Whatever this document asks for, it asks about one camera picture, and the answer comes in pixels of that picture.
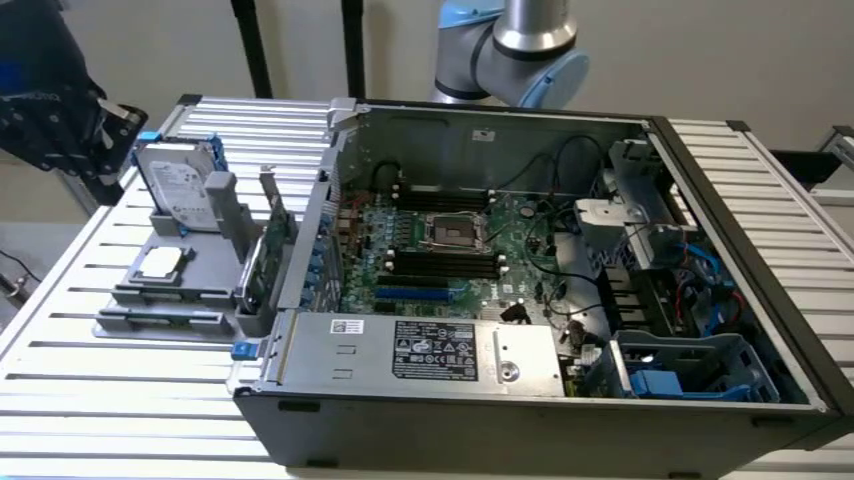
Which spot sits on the metal drive cage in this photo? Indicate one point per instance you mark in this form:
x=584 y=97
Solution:
x=634 y=200

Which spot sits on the green graphics card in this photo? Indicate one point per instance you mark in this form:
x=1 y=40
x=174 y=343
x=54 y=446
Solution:
x=270 y=250

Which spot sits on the silver CPU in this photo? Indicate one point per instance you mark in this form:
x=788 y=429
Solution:
x=162 y=261

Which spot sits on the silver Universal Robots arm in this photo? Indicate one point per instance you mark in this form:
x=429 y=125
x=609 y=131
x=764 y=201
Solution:
x=528 y=30

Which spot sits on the CPU socket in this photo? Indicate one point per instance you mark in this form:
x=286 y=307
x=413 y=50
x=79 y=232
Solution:
x=460 y=232

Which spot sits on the black bracket beside table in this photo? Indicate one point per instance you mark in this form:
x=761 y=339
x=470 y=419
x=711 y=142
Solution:
x=801 y=167

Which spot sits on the black RAM slot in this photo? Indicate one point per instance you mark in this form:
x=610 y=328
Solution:
x=444 y=253
x=444 y=195
x=444 y=264
x=444 y=201
x=444 y=190
x=444 y=270
x=444 y=259

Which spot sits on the green RAM stick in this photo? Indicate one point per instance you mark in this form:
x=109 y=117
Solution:
x=181 y=297
x=170 y=323

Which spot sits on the blue case latch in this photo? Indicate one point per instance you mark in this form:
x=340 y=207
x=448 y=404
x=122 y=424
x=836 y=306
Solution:
x=245 y=350

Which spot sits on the silver power supply unit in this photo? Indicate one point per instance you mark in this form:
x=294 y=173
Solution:
x=374 y=360

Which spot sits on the thick black pole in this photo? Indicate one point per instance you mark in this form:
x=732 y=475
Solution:
x=254 y=45

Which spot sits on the grey blue disk bay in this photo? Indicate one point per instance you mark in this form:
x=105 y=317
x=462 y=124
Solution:
x=708 y=360

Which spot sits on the green motherboard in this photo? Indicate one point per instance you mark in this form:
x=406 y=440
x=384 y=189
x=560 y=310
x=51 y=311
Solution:
x=524 y=240

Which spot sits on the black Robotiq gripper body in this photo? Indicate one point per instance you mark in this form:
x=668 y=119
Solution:
x=41 y=65

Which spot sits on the grey parts rack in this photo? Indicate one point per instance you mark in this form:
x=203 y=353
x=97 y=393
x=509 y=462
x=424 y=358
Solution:
x=221 y=235

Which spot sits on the hard disk with blue rails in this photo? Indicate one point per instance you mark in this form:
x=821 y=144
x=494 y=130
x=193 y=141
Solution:
x=179 y=190

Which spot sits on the thin black pole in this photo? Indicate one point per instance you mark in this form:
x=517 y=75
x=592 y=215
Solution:
x=357 y=45

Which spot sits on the aluminium frame profile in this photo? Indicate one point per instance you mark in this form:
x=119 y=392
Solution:
x=837 y=145

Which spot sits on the black open PC case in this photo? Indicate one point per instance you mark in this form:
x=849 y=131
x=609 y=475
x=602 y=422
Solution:
x=468 y=430

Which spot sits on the blue expansion slot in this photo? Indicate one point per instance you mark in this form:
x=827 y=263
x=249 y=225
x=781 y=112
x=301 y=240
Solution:
x=413 y=293

